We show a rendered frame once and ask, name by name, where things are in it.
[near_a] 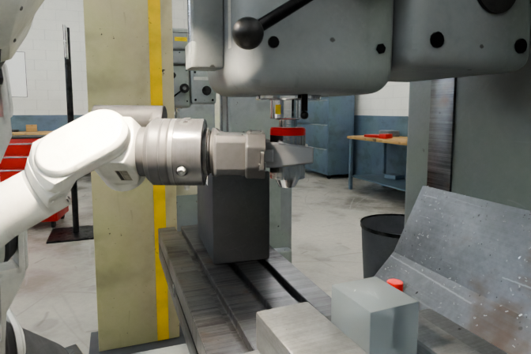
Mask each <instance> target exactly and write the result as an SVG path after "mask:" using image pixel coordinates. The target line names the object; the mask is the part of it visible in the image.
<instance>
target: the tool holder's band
mask: <svg viewBox="0 0 531 354"><path fill-rule="evenodd" d="M270 135H275V136H303V135H306V129H305V128H304V127H291V128H287V127H279V126H275V127H271V128H270Z"/></svg>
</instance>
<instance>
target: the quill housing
mask: <svg viewBox="0 0 531 354"><path fill-rule="evenodd" d="M287 1H289V0H224V68H222V69H219V70H216V71H208V79H209V84H210V86H211V88H212V89H213V90H214V92H216V93H218V94H220V95H222V96H227V97H255V96H257V95H301V94H308V95H320V96H321V97H329V96H354V95H367V94H372V93H374V92H377V91H379V90H381V89H382V88H383V87H384V86H385V85H386V84H387V82H388V80H389V79H390V74H391V66H392V41H393V15H394V0H313V1H312V2H309V3H308V4H306V5H305V6H303V7H302V8H300V9H298V10H297V11H295V12H294V13H292V14H291V15H289V16H287V17H286V18H285V19H283V20H281V21H279V22H278V23H276V24H275V25H273V26H272V27H270V28H268V29H266V30H265V31H264V36H263V40H262V42H261V44H260V45H259V46H258V47H256V48H255V49H252V50H244V49H242V48H240V47H238V46H237V45H236V44H235V42H234V40H233V38H232V28H233V26H234V24H235V22H237V20H239V19H240V18H242V17H253V18H255V19H257V20H258V19H259V18H261V17H263V16H265V15H266V14H267V13H269V12H271V11H273V10H274V9H276V8H277V7H279V6H281V5H283V4H284V3H286V2H287Z"/></svg>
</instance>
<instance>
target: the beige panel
mask: <svg viewBox="0 0 531 354"><path fill-rule="evenodd" d="M83 7H84V25H85V59H86V77H87V94H88V112H91V111H92V107H93V106H94V105H159V106H165V107H166V108H167V113H168V119H174V118H175V105H174V70H173V36H172V2H171V0H83ZM91 181H92V215H93V233H94V251H95V268H96V302H97V320H98V331H96V332H91V337H90V345H89V353H88V354H133V353H137V352H145V351H149V350H153V349H158V348H166V347H170V346H174V345H181V344H186V341H185V338H184V336H183V331H182V328H181V325H180V323H179V319H178V315H177V313H176V310H175V306H174V303H173V300H172V297H171V293H170V291H169V288H168V283H167V281H166V278H165V275H164V271H163V268H162V265H161V263H160V259H159V240H158V229H159V228H170V227H175V229H176V230H177V205H176V186H165V185H152V184H151V182H150V181H148V180H147V178H145V180H144V181H143V182H142V184H140V185H139V186H138V187H136V188H134V189H132V190H128V191H117V190H112V189H111V188H110V187H108V186H107V185H106V183H105V182H104V181H103V180H102V179H101V178H100V177H99V175H98V174H97V173H96V172H95V170H94V171H92V172H91Z"/></svg>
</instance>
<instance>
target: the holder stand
mask: <svg viewBox="0 0 531 354"><path fill-rule="evenodd" d="M198 234H199V236H200V238H201V241H202V242H203V244H204V246H205V249H206V250H207V252H208V254H209V256H210V258H211V260H212V262H213V264H222V263H229V262H243V261H250V260H258V259H265V258H269V171H267V170H265V178H264V179H247V178H246V177H245V175H244V176H241V175H219V176H217V177H212V173H211V174H209V176H207V180H206V183H205V185H204V186H198Z"/></svg>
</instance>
